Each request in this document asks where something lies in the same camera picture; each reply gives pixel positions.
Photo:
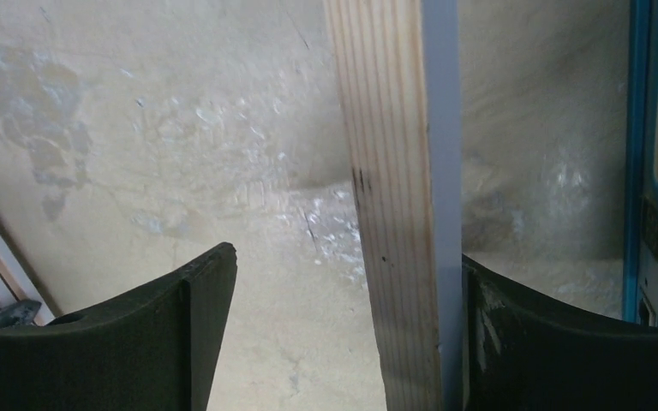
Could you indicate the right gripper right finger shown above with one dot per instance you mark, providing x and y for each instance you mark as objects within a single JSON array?
[{"x": 528, "y": 351}]

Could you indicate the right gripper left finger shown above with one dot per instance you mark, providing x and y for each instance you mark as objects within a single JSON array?
[{"x": 154, "y": 347}]

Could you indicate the wooden picture frame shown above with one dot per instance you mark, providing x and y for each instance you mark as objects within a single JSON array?
[{"x": 399, "y": 85}]

